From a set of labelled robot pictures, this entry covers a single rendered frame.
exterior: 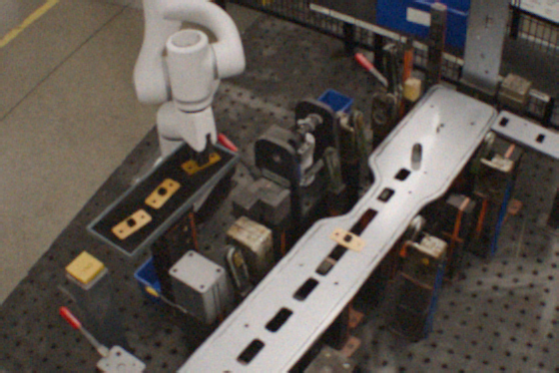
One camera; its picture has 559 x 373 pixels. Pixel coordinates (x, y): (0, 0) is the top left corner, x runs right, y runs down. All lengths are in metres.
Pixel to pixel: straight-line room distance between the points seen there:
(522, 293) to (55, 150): 2.38
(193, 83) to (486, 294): 1.02
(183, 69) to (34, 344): 0.92
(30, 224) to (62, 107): 0.82
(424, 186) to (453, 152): 0.16
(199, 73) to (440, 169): 0.73
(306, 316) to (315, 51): 1.44
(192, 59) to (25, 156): 2.29
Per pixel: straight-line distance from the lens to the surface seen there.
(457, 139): 2.08
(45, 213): 3.40
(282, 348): 1.60
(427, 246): 1.73
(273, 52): 2.87
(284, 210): 1.80
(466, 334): 2.02
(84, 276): 1.57
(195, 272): 1.60
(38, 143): 3.78
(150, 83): 1.94
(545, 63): 2.40
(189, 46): 1.51
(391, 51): 2.00
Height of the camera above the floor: 2.35
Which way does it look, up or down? 45 degrees down
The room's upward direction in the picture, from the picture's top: 2 degrees counter-clockwise
